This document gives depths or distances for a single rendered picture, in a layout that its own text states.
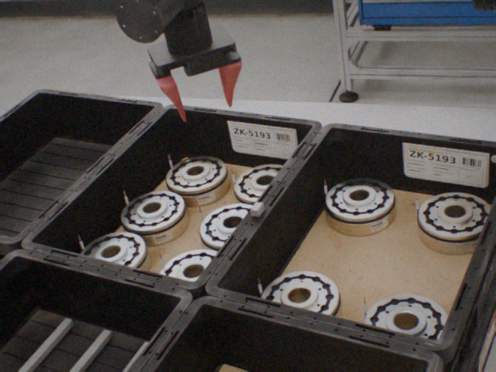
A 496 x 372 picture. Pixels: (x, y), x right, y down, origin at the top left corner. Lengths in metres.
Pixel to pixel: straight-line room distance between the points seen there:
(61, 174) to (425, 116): 0.75
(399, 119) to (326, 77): 1.73
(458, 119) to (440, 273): 0.62
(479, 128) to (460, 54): 1.86
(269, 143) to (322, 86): 2.03
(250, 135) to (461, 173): 0.35
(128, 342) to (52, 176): 0.48
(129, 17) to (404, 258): 0.50
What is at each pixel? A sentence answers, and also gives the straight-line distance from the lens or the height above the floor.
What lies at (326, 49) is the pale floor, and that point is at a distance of 3.58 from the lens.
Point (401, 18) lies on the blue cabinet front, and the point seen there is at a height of 0.35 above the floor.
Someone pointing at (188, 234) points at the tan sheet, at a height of 0.83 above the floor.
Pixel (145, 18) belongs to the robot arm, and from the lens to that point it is 0.85.
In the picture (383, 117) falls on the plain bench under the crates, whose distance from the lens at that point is 1.63.
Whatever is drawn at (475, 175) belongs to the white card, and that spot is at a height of 0.88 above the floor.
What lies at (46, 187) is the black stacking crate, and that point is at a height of 0.83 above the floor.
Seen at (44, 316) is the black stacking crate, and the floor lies 0.83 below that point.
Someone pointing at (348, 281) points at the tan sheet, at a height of 0.83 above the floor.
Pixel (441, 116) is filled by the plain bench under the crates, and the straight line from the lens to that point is 1.62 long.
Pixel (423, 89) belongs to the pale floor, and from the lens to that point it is 3.17.
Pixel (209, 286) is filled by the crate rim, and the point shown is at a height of 0.93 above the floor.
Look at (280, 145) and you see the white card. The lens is 1.23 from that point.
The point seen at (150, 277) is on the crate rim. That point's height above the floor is 0.93.
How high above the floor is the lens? 1.54
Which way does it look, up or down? 35 degrees down
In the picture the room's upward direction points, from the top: 11 degrees counter-clockwise
